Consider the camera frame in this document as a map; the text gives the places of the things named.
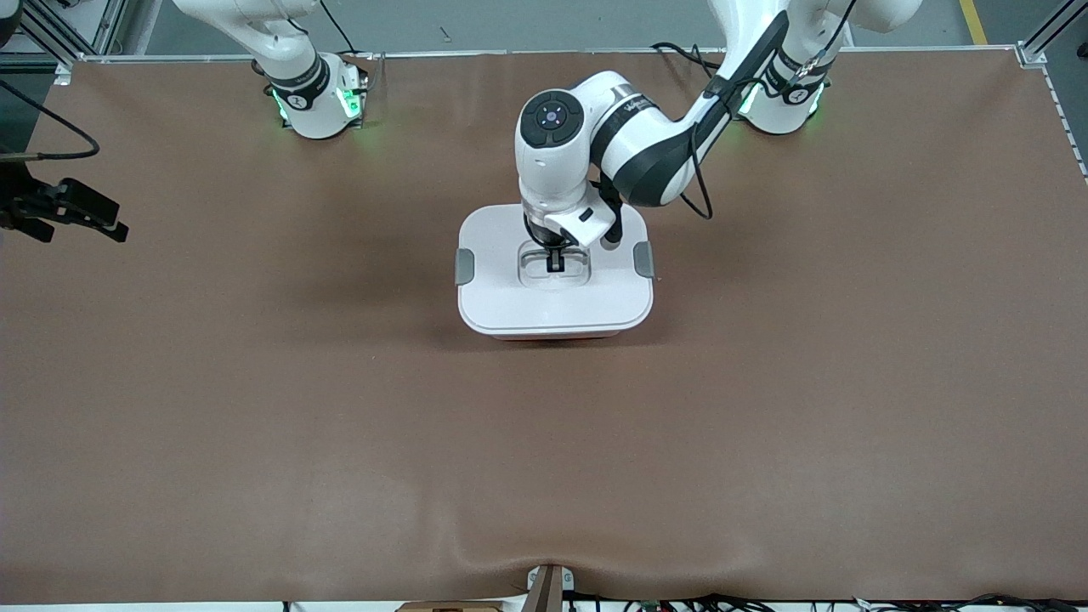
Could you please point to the aluminium table edge rail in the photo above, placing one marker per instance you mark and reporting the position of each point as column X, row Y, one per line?
column 510, row 53

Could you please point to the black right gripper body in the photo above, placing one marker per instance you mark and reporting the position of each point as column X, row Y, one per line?
column 19, row 206

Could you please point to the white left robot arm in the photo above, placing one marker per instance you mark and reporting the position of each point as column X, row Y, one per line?
column 646, row 144

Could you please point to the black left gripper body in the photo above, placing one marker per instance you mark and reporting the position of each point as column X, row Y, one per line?
column 538, row 232

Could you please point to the white box lid grey latches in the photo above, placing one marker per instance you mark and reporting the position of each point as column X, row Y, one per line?
column 552, row 310

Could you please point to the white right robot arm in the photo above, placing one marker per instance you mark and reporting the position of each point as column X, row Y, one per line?
column 306, row 106

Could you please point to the pink plastic storage box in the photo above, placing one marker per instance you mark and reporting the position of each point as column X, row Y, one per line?
column 552, row 338

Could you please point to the brown table mat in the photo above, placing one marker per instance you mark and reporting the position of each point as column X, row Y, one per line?
column 544, row 467

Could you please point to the aluminium frame profile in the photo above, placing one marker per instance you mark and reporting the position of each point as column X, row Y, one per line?
column 1050, row 30
column 110, row 25

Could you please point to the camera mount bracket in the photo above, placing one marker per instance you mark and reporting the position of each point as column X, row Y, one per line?
column 548, row 591

